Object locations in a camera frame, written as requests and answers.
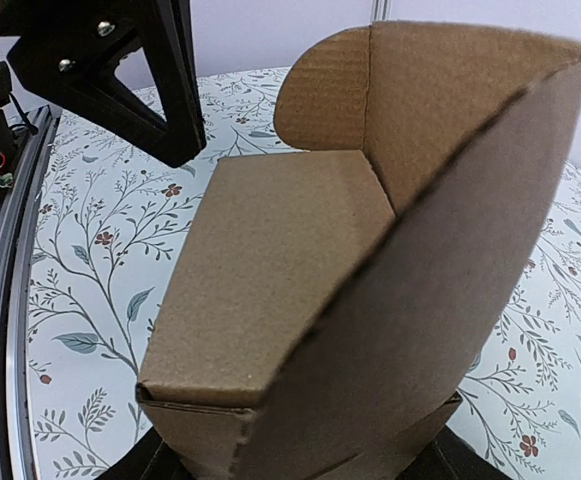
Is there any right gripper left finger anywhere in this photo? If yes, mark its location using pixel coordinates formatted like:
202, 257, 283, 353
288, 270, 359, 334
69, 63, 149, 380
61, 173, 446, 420
97, 428, 195, 480

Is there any front aluminium rail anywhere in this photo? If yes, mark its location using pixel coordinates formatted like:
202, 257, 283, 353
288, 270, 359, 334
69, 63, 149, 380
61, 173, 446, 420
0, 106, 61, 479

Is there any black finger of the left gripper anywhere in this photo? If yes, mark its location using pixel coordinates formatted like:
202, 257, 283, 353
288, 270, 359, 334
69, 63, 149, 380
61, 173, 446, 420
7, 0, 206, 167

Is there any brown cardboard box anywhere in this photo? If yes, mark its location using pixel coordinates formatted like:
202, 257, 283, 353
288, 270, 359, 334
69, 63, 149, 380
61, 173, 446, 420
137, 21, 581, 479

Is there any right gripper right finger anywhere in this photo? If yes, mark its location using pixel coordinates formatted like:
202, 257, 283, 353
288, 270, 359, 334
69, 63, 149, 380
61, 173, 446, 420
404, 427, 510, 480

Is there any left aluminium frame post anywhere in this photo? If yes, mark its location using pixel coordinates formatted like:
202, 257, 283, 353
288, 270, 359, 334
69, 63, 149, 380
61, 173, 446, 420
371, 0, 392, 22

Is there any floral patterned table mat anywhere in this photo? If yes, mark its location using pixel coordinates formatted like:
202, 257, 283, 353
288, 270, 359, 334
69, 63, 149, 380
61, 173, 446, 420
26, 67, 581, 479

